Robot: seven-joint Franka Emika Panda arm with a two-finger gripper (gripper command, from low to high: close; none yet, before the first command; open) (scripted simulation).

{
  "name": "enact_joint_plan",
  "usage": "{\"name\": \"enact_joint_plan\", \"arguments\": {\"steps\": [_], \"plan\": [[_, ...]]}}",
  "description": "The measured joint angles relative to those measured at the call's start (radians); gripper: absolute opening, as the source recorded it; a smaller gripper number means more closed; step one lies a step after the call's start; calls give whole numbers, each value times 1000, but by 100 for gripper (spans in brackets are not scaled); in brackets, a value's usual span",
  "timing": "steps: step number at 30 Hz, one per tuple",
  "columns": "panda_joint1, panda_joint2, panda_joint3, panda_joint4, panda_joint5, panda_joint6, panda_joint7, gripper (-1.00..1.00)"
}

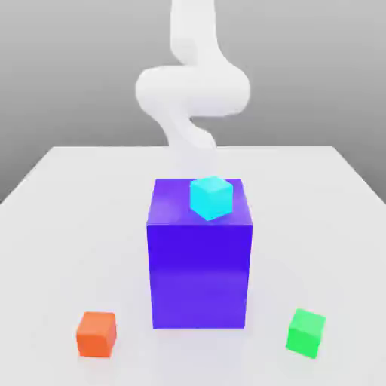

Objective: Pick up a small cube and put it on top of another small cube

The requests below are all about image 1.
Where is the small green cube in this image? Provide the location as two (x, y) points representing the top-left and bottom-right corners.
(285, 308), (326, 360)

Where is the large purple box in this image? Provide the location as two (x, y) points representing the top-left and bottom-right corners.
(146, 178), (253, 330)

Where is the small cyan cube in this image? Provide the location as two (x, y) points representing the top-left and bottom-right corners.
(189, 176), (234, 222)

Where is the small orange cube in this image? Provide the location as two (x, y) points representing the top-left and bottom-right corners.
(75, 311), (118, 359)

